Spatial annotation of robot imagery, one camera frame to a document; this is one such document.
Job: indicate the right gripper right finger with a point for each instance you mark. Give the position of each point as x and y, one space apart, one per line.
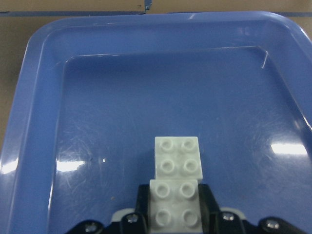
209 209

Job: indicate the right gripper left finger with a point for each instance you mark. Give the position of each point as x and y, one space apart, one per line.
143 208

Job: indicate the white block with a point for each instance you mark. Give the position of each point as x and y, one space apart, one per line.
177 157
174 207

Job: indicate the blue plastic tray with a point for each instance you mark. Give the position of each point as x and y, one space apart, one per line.
94 92

